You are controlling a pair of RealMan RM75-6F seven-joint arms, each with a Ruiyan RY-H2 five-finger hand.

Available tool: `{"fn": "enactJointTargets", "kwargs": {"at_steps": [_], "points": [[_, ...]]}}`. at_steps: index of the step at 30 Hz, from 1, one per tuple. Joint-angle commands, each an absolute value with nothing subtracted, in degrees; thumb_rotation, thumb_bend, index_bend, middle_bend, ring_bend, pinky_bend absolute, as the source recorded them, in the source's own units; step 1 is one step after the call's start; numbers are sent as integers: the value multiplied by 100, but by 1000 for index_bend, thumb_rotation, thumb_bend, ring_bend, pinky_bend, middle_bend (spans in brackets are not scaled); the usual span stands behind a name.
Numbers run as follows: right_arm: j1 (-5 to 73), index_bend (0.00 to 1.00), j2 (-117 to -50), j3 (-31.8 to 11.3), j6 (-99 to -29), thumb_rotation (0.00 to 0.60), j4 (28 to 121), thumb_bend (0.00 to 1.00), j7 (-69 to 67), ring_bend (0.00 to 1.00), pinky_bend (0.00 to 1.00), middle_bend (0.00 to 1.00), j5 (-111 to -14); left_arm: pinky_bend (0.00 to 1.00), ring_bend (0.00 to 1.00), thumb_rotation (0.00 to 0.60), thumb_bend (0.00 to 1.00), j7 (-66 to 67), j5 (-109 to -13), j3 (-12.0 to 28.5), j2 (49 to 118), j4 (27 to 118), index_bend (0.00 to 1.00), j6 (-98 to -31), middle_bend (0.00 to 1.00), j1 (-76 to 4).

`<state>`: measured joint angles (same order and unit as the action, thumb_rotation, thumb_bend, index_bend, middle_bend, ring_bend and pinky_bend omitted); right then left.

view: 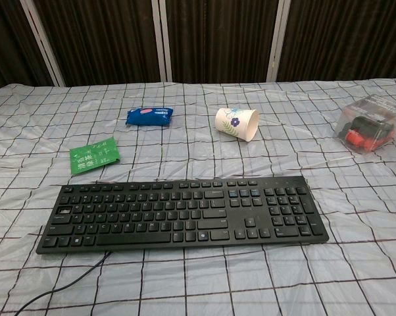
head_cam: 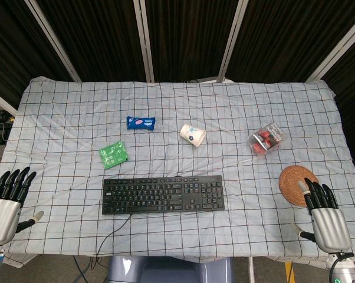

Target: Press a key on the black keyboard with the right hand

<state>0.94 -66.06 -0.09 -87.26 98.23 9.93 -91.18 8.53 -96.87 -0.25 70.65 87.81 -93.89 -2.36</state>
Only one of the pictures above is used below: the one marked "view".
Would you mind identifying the black computer keyboard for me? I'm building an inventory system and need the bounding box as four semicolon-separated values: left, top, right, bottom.
35;175;330;255

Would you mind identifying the grey grid tablecloth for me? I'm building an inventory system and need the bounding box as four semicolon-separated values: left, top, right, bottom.
0;78;396;316

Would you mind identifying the clear plastic box with red parts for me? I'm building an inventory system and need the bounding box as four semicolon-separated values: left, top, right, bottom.
332;93;396;153

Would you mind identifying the floral paper cup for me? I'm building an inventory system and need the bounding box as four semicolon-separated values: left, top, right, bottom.
214;107;260;144

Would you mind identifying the blue snack packet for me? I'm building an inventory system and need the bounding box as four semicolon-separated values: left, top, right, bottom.
125;106;175;128

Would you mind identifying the green tea sachet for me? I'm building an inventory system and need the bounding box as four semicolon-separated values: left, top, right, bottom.
68;137;121;176

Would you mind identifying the dark folding screen with white frame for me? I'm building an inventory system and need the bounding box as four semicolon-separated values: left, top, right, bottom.
0;0;396;95

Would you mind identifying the black keyboard cable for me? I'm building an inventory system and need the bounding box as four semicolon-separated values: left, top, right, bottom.
7;250;114;316

